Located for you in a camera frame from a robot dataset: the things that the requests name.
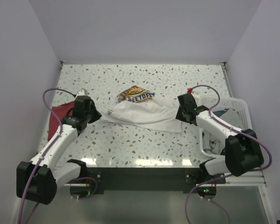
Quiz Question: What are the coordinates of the purple cable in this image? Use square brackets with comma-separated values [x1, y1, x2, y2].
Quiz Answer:
[183, 84, 273, 224]
[16, 88, 98, 224]

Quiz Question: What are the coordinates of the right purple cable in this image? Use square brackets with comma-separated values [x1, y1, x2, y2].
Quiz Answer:
[183, 84, 273, 224]

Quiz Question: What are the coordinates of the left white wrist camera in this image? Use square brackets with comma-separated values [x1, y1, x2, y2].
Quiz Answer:
[75, 88, 88, 98]

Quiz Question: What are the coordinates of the folded dark red tank top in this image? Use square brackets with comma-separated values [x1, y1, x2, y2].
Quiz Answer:
[47, 101, 74, 141]

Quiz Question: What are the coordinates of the blue garment in basket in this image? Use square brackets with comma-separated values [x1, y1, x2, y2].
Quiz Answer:
[213, 109, 229, 117]

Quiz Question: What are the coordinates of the white plastic laundry basket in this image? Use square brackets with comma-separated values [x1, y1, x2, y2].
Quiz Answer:
[199, 98, 252, 158]

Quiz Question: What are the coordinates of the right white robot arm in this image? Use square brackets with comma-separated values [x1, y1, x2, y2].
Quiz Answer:
[176, 93, 264, 183]

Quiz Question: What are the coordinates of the grey garment in basket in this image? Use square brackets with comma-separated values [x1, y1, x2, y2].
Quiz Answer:
[202, 109, 244, 155]

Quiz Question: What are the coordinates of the white printed tank top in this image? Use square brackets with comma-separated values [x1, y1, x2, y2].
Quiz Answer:
[101, 85, 182, 133]

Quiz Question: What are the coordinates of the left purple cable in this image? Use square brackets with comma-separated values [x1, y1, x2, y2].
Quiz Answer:
[16, 88, 98, 224]

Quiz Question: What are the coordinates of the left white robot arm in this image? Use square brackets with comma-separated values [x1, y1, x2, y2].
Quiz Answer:
[16, 96, 101, 205]

